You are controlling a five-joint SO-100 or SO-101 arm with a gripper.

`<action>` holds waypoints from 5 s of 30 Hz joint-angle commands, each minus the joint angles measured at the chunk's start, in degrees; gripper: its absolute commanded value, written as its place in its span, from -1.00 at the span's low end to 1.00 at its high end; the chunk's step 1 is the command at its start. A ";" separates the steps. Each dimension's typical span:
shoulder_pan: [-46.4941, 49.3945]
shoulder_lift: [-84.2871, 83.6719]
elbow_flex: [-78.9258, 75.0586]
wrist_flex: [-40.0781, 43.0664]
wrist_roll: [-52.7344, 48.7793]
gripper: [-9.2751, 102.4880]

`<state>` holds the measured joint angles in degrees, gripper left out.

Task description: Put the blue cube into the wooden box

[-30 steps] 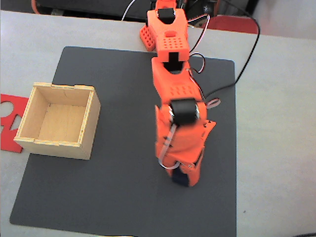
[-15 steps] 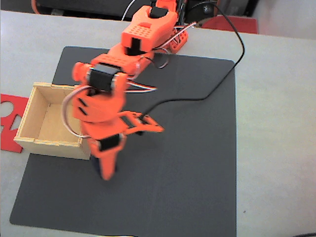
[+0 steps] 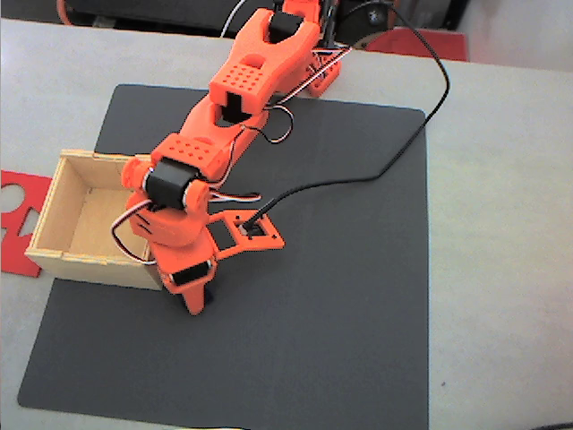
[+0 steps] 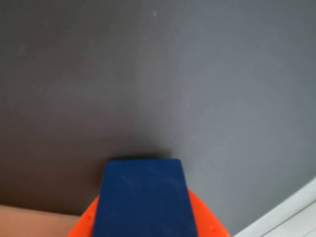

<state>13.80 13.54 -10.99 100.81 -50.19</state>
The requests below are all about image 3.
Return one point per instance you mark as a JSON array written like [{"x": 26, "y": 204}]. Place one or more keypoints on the open wooden box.
[{"x": 67, "y": 224}]

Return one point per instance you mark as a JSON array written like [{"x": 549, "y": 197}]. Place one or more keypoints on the dark grey mat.
[{"x": 322, "y": 291}]

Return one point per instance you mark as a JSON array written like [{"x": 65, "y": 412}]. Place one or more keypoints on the red cut-out sheet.
[{"x": 18, "y": 251}]

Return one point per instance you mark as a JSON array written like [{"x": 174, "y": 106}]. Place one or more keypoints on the dark background furniture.
[{"x": 147, "y": 13}]

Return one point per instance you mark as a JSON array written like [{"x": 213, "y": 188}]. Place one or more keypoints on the black round knob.
[{"x": 362, "y": 22}]

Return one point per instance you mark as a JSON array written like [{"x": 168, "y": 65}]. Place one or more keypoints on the red flat object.
[{"x": 403, "y": 44}]

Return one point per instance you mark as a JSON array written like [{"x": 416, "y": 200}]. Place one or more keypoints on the small black camera module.
[{"x": 254, "y": 230}]

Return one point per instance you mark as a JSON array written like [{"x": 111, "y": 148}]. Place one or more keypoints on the orange camera mount bracket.
[{"x": 268, "y": 242}]

